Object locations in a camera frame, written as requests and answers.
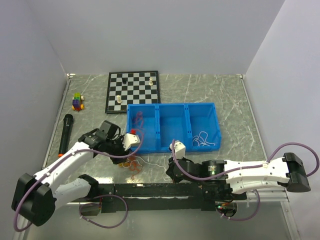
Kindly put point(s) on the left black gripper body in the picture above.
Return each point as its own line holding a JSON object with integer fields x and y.
{"x": 116, "y": 147}

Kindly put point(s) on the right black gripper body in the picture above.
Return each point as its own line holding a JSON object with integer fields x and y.
{"x": 175, "y": 178}

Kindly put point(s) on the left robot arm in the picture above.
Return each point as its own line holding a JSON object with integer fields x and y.
{"x": 37, "y": 196}

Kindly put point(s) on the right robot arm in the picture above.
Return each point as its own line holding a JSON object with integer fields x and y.
{"x": 239, "y": 177}

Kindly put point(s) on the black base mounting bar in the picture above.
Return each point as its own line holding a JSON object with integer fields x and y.
{"x": 162, "y": 196}

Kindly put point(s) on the white chess pawn near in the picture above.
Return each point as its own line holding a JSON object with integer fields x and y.
{"x": 119, "y": 100}

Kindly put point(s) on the black microphone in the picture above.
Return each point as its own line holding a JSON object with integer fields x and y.
{"x": 68, "y": 121}

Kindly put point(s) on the colourful toy block car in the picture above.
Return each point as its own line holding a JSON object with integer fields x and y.
{"x": 77, "y": 102}

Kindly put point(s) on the blue plastic three-compartment bin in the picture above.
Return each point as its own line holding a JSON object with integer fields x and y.
{"x": 194, "y": 124}

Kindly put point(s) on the black and white chessboard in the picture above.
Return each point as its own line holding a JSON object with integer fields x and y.
{"x": 136, "y": 90}

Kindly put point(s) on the white chess piece far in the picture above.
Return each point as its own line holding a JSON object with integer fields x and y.
{"x": 151, "y": 81}

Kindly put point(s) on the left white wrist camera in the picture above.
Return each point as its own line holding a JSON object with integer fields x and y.
{"x": 130, "y": 139}

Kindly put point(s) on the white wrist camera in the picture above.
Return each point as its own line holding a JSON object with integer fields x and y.
{"x": 130, "y": 139}
{"x": 179, "y": 149}

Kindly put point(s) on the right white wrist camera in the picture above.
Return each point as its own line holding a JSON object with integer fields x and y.
{"x": 179, "y": 149}

